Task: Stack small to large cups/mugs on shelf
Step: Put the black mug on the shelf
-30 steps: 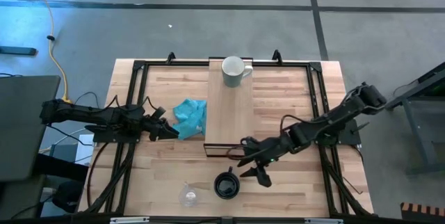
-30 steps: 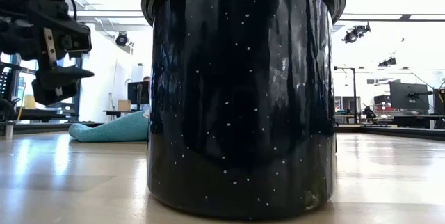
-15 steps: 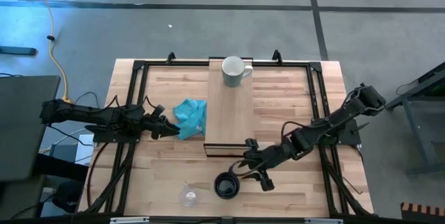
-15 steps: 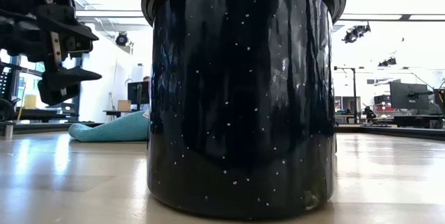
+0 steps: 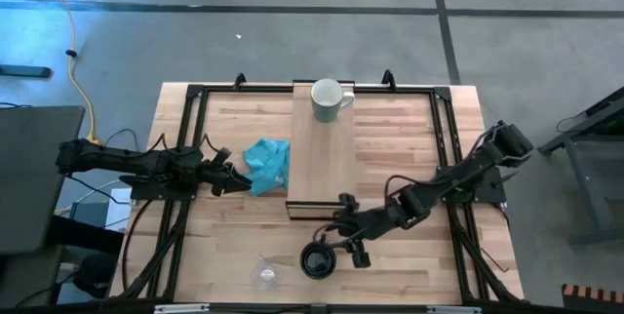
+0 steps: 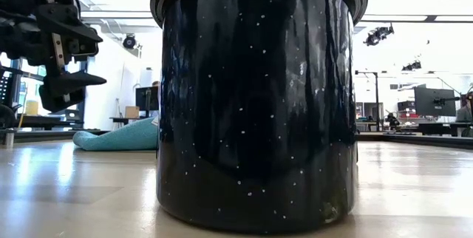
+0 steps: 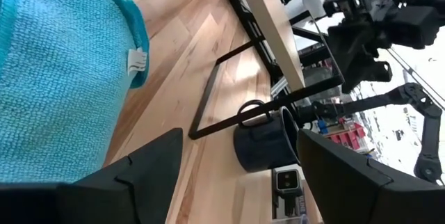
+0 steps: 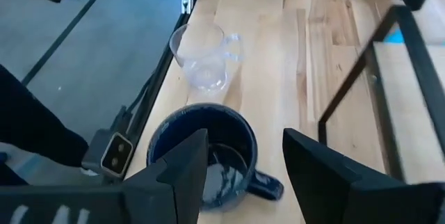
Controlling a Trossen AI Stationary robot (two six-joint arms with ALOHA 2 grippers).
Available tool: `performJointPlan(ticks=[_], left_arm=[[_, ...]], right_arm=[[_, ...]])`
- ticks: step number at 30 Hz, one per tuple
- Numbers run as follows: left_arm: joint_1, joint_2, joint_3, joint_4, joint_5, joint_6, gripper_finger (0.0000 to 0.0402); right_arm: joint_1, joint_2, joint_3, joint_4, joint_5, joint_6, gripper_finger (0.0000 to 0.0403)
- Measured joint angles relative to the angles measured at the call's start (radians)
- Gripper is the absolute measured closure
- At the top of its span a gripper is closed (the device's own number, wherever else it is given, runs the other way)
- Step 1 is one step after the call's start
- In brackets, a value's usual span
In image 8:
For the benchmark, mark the dark blue speckled enamel mug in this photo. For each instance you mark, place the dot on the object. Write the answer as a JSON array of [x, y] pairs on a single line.
[[226, 126]]

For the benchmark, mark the black metal wooden shelf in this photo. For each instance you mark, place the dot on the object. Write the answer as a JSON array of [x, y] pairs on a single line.
[[406, 119]]

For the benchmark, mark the clear glass mug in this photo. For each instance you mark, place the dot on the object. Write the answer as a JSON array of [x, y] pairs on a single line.
[[205, 74]]

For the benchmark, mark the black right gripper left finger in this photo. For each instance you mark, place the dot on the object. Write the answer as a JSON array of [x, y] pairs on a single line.
[[184, 182]]

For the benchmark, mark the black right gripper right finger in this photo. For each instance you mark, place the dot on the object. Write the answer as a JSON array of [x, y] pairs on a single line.
[[320, 182]]

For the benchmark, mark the person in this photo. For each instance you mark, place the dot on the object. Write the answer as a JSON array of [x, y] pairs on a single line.
[[28, 119]]

